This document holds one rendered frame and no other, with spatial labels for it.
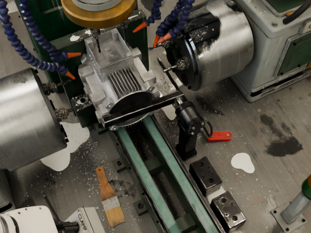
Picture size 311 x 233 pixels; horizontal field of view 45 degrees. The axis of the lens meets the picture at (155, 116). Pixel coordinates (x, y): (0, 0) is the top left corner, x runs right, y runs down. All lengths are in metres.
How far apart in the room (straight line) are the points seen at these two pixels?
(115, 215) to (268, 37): 0.70
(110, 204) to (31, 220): 0.42
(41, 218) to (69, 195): 0.41
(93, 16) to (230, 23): 0.43
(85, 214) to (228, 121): 0.65
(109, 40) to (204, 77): 0.30
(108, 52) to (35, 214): 0.49
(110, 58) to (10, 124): 0.32
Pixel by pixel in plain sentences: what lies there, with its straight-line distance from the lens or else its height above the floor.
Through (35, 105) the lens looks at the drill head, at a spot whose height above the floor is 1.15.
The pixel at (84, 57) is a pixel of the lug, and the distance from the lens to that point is 1.14.
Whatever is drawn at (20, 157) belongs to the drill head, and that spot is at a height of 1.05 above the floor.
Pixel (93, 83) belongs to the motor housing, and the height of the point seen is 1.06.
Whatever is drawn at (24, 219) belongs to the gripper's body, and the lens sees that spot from 0.82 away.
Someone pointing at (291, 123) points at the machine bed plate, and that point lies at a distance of 1.39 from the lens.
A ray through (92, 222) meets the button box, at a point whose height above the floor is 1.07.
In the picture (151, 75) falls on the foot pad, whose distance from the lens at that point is 1.09.
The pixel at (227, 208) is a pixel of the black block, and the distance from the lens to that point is 1.15.
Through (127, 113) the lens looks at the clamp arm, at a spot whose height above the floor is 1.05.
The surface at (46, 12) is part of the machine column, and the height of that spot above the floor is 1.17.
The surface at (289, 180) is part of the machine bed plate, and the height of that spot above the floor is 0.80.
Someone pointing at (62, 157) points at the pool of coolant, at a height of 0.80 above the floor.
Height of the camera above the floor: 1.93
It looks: 58 degrees down
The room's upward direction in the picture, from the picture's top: 2 degrees counter-clockwise
